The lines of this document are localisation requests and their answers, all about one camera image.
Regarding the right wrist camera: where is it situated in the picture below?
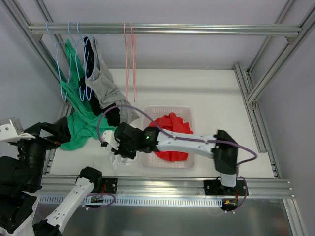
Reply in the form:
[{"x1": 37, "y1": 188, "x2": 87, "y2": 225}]
[{"x1": 101, "y1": 130, "x2": 119, "y2": 150}]

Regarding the white tank top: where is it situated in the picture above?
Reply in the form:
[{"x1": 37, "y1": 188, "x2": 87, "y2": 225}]
[{"x1": 106, "y1": 148, "x2": 137, "y2": 170}]

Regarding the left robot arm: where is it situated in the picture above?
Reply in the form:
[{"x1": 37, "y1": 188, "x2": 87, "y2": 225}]
[{"x1": 0, "y1": 117, "x2": 102, "y2": 236}]

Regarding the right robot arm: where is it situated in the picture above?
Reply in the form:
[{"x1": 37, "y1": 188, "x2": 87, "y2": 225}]
[{"x1": 113, "y1": 123, "x2": 239, "y2": 195}]

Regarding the slotted cable duct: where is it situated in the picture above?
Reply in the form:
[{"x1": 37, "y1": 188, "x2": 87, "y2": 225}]
[{"x1": 39, "y1": 194, "x2": 223, "y2": 207}]

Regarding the red tank top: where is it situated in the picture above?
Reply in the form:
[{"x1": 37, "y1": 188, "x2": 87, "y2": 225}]
[{"x1": 149, "y1": 112, "x2": 194, "y2": 162}]

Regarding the black tank top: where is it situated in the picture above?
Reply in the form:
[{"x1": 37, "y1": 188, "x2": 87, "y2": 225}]
[{"x1": 86, "y1": 38, "x2": 124, "y2": 116}]

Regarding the white plastic basket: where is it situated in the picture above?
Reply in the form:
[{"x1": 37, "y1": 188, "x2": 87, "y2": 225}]
[{"x1": 138, "y1": 105, "x2": 198, "y2": 171}]

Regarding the light blue hanger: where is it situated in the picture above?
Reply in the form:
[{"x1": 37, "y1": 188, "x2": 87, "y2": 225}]
[
  {"x1": 65, "y1": 22, "x2": 86, "y2": 102},
  {"x1": 46, "y1": 21, "x2": 67, "y2": 102},
  {"x1": 77, "y1": 23, "x2": 94, "y2": 101}
]

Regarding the pink hanger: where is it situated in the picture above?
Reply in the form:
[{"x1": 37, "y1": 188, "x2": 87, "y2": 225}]
[
  {"x1": 123, "y1": 23, "x2": 130, "y2": 101},
  {"x1": 130, "y1": 23, "x2": 136, "y2": 102}
]

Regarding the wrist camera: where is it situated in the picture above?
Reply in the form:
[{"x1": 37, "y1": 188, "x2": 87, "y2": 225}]
[
  {"x1": 0, "y1": 117, "x2": 35, "y2": 143},
  {"x1": 101, "y1": 130, "x2": 119, "y2": 150}
]

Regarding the front aluminium rail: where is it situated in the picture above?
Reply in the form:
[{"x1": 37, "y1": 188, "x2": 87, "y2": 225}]
[{"x1": 41, "y1": 175, "x2": 295, "y2": 199}]

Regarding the aluminium hanging rail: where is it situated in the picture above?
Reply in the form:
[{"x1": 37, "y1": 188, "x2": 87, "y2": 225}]
[{"x1": 28, "y1": 22, "x2": 302, "y2": 36}]

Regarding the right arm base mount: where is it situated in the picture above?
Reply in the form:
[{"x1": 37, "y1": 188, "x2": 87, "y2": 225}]
[{"x1": 203, "y1": 177, "x2": 248, "y2": 196}]

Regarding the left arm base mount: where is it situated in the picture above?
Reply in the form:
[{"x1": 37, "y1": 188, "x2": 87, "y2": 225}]
[{"x1": 100, "y1": 177, "x2": 118, "y2": 194}]

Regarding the right aluminium frame post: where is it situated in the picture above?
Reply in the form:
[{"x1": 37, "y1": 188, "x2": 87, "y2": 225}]
[{"x1": 233, "y1": 0, "x2": 315, "y2": 153}]

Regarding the green tank top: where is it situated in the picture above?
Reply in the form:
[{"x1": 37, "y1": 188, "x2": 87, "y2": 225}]
[{"x1": 59, "y1": 38, "x2": 118, "y2": 151}]

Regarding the grey tank top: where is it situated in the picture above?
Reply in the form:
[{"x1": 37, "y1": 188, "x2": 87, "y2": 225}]
[{"x1": 86, "y1": 38, "x2": 139, "y2": 126}]

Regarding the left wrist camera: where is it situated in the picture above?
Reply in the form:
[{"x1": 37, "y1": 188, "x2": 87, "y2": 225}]
[{"x1": 0, "y1": 117, "x2": 35, "y2": 143}]

